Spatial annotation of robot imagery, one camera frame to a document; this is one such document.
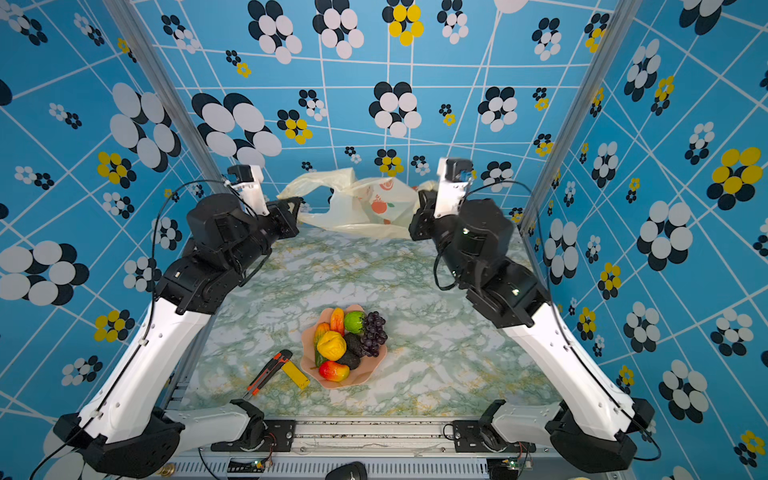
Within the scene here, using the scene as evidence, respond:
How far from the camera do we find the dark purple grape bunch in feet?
2.69

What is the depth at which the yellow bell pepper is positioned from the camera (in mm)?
787

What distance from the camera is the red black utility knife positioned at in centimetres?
82

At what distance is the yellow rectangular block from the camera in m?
0.83
